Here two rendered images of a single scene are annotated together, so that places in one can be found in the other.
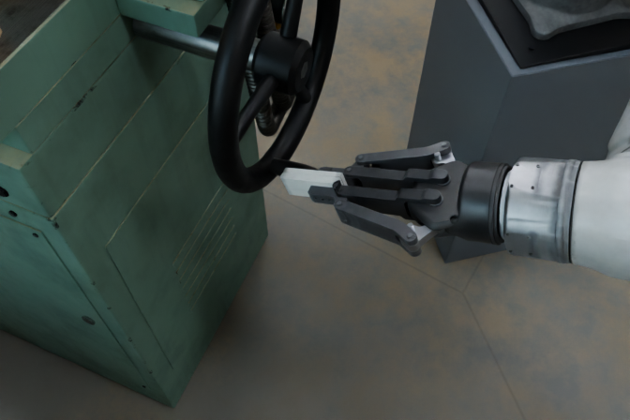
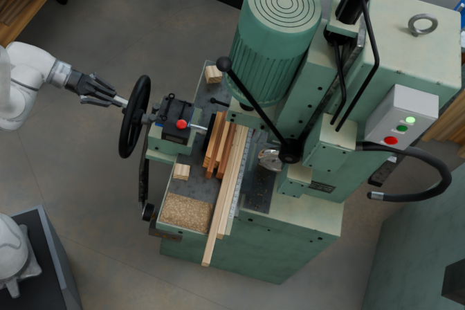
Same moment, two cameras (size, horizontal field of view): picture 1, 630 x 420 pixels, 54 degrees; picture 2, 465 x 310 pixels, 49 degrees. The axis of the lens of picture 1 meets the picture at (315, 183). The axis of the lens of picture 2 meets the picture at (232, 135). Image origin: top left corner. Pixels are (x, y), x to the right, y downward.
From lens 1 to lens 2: 1.69 m
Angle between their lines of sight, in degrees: 62
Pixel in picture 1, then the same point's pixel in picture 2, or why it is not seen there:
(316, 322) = (129, 210)
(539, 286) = not seen: hidden behind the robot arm
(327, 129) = not seen: outside the picture
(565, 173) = (56, 66)
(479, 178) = (76, 75)
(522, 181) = (66, 69)
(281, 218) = (153, 263)
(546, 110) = not seen: hidden behind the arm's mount
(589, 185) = (51, 61)
